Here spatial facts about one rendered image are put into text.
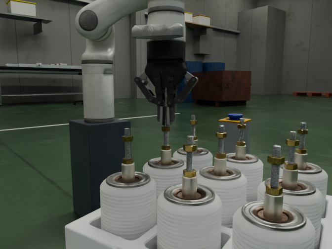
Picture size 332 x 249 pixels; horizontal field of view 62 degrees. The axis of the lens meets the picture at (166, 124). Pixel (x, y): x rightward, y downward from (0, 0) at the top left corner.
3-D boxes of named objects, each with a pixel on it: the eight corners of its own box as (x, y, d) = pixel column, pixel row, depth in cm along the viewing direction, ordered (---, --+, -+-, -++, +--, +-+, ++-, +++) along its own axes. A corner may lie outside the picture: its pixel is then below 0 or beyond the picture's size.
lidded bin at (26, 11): (31, 20, 590) (30, 7, 586) (37, 17, 559) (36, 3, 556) (6, 17, 559) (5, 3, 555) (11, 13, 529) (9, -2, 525)
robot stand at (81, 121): (73, 210, 91) (68, 120, 87) (110, 199, 100) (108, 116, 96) (92, 227, 81) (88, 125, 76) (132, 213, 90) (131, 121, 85)
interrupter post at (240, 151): (233, 158, 62) (234, 144, 62) (244, 158, 62) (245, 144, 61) (235, 161, 60) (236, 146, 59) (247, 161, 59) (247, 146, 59)
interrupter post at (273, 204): (282, 215, 35) (283, 190, 35) (283, 224, 33) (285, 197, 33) (262, 212, 36) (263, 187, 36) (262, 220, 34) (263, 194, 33)
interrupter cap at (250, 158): (221, 155, 65) (221, 152, 65) (253, 155, 64) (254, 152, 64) (225, 164, 57) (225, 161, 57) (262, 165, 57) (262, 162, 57)
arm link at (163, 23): (129, 37, 48) (129, -1, 47) (149, 46, 58) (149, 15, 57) (181, 35, 45) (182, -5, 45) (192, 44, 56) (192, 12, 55)
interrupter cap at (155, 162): (152, 158, 62) (152, 155, 61) (186, 160, 60) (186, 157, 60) (143, 169, 54) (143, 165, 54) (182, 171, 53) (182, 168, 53)
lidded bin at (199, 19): (200, 28, 922) (200, 19, 918) (211, 25, 889) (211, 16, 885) (189, 25, 888) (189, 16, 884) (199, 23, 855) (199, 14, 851)
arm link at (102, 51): (87, 13, 86) (89, 69, 89) (73, 4, 77) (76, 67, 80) (115, 12, 85) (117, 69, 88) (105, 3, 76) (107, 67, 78)
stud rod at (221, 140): (216, 166, 50) (218, 125, 49) (218, 165, 51) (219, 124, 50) (222, 167, 50) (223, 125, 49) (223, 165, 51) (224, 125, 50)
